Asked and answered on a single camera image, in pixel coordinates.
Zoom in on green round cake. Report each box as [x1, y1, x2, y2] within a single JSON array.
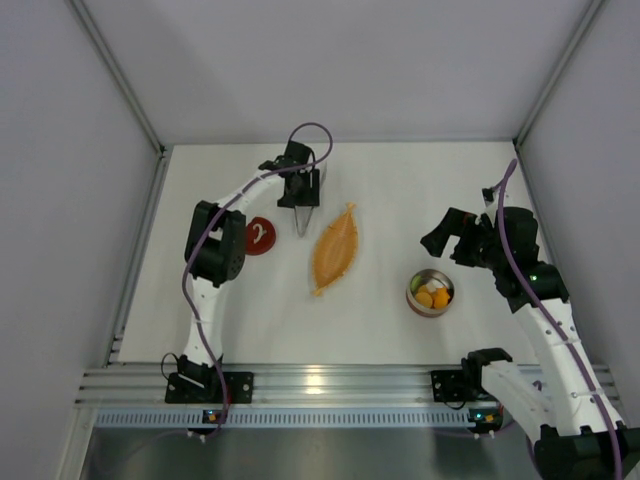
[[410, 276, 422, 292]]

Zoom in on aluminium frame post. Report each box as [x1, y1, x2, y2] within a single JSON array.
[[514, 0, 609, 149], [64, 0, 166, 151]]

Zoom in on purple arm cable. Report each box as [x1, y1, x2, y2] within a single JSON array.
[[180, 122, 334, 441], [492, 158, 626, 480]]

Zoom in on aluminium left frame post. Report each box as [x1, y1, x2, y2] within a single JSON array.
[[64, 0, 166, 151]]

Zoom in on metal round lunch box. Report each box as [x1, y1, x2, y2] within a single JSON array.
[[405, 269, 455, 318]]

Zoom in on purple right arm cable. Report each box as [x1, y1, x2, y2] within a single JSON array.
[[492, 158, 626, 480]]

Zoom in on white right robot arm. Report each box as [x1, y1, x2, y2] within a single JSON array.
[[421, 207, 639, 479]]

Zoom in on metal serving tongs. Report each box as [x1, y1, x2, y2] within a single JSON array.
[[294, 206, 314, 238]]

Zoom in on boat-shaped woven basket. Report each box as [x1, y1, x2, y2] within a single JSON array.
[[311, 202, 359, 297]]

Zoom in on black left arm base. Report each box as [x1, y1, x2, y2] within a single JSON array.
[[164, 372, 254, 404]]

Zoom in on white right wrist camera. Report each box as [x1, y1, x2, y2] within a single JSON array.
[[482, 186, 501, 219]]

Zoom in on red round lid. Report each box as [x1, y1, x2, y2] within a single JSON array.
[[245, 216, 277, 256]]

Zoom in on aluminium front rail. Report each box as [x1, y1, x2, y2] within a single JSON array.
[[74, 363, 621, 431]]

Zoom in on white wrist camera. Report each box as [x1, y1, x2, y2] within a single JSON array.
[[482, 186, 501, 219], [318, 160, 329, 187]]

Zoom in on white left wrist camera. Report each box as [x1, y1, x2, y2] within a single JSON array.
[[318, 160, 329, 187]]

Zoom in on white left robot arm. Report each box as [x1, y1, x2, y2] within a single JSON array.
[[165, 140, 320, 403]]

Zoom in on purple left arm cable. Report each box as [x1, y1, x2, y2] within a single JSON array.
[[180, 122, 334, 441]]

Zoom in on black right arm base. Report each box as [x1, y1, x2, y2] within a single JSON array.
[[430, 369, 473, 403]]

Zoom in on aluminium right frame post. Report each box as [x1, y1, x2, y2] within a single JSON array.
[[514, 0, 609, 149]]

